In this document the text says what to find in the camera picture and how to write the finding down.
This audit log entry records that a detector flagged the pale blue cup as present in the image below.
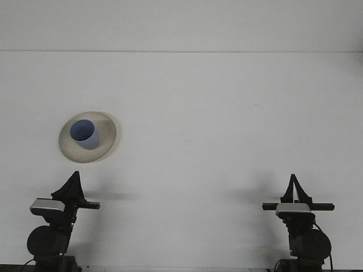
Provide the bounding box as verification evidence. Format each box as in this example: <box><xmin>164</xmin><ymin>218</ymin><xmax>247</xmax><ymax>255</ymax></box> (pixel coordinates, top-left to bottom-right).
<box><xmin>69</xmin><ymin>120</ymin><xmax>100</xmax><ymax>151</ymax></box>

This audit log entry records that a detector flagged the pale round plate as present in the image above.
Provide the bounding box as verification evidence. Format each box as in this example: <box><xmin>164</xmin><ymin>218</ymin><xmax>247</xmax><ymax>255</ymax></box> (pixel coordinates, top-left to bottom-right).
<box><xmin>58</xmin><ymin>110</ymin><xmax>118</xmax><ymax>164</ymax></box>

